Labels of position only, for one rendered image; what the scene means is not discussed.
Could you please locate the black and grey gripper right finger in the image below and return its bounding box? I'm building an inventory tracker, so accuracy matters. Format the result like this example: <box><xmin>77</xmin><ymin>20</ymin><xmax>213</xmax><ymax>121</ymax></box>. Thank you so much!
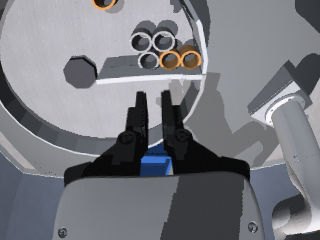
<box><xmin>161</xmin><ymin>90</ymin><xmax>250</xmax><ymax>182</ymax></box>

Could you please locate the bronze bushing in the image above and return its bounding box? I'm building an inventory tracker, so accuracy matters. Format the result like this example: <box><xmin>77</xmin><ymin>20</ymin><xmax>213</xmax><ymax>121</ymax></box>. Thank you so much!
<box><xmin>178</xmin><ymin>45</ymin><xmax>201</xmax><ymax>70</ymax></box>
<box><xmin>91</xmin><ymin>0</ymin><xmax>118</xmax><ymax>10</ymax></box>
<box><xmin>159</xmin><ymin>46</ymin><xmax>181</xmax><ymax>70</ymax></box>

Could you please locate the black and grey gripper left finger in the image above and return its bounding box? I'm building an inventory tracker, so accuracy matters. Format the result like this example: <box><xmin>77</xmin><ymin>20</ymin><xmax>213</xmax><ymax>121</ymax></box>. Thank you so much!
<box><xmin>64</xmin><ymin>91</ymin><xmax>148</xmax><ymax>187</ymax></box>

